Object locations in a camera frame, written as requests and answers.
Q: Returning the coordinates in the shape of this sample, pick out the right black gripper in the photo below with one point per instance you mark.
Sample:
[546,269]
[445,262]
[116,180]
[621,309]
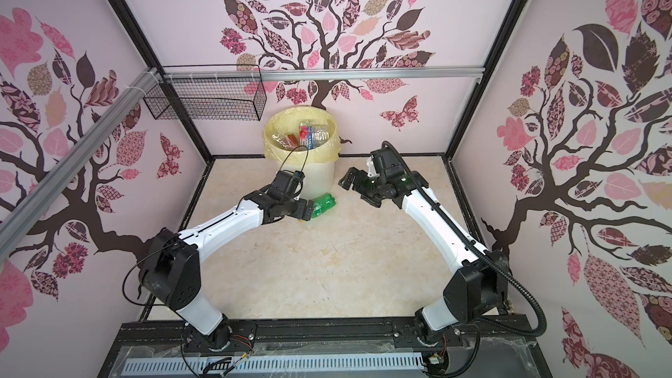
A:
[359,187]

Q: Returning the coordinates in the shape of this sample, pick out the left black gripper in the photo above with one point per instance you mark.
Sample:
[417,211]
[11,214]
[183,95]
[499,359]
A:
[300,213]

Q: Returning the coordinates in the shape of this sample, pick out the green bottle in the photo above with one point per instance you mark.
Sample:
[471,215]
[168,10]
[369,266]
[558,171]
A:
[323,204]

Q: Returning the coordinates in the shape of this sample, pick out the red yellow label bottle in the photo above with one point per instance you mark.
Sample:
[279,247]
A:
[286,141]

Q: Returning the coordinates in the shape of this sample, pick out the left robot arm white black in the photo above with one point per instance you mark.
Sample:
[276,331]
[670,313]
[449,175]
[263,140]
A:
[171,272]

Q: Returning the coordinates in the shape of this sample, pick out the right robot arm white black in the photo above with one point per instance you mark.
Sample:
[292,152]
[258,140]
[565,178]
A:
[476,286]

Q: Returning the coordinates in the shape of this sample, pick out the yellow plastic bin liner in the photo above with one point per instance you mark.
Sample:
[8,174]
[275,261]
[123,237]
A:
[328,142]

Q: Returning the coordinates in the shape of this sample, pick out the black wire mesh basket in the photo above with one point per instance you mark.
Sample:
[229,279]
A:
[228,92]

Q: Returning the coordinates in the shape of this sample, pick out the white slotted cable duct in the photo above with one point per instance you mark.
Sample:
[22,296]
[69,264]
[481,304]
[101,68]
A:
[277,365]

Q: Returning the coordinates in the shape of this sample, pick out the aluminium rail back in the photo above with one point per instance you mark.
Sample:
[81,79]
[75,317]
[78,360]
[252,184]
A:
[325,73]

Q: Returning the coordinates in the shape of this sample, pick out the aluminium rail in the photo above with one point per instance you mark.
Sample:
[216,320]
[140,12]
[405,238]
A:
[325,73]
[20,221]

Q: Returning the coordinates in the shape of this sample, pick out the aluminium rail left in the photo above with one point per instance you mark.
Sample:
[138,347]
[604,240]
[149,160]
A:
[20,221]

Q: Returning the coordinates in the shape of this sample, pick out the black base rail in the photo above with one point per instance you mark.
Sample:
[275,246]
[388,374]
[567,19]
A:
[479,350]

